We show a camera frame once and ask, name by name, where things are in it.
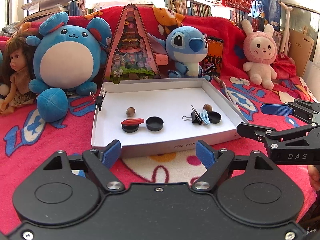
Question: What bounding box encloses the black round cap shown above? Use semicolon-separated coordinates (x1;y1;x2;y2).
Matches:
208;111;222;124
146;116;164;132
121;124;139;133

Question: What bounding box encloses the light blue plastic clip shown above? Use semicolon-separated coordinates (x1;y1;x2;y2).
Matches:
200;109;210;125

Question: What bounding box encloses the black binder clip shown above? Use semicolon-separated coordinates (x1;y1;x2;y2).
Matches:
90;92;106;111
182;105;202;125

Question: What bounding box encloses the brown hazelnut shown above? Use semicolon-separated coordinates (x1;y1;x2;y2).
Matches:
126;107;136;117
203;104;213;113

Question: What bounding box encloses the person's hand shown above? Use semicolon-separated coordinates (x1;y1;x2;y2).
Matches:
308;165;320;192

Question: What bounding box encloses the black binder clip on box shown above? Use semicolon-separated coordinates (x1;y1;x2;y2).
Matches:
90;92;106;111

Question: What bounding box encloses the white shallow cardboard box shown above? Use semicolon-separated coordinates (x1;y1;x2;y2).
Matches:
91;78;247;158

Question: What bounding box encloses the pink bunny plush toy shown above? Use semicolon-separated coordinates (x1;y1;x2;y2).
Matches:
241;20;277;90

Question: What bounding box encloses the black smartphone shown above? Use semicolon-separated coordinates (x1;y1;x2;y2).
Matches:
203;36;223;76

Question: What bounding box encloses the pink triangular diorama house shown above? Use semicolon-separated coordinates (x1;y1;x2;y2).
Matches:
104;4;161;84

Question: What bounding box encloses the blue round plush toy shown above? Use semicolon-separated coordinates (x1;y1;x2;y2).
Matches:
26;12;112;122

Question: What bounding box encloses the blue paper bag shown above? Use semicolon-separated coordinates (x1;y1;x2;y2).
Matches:
251;0;281;31

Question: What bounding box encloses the Stitch plush toy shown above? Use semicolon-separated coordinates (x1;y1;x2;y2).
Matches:
148;26;212;81

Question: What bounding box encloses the brown-haired doll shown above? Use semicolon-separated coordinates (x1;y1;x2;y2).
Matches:
1;34;36;116

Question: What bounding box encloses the row of books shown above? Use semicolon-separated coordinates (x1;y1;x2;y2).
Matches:
164;0;212;17

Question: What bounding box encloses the stack of papers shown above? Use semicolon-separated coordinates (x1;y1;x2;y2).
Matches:
21;0;72;14

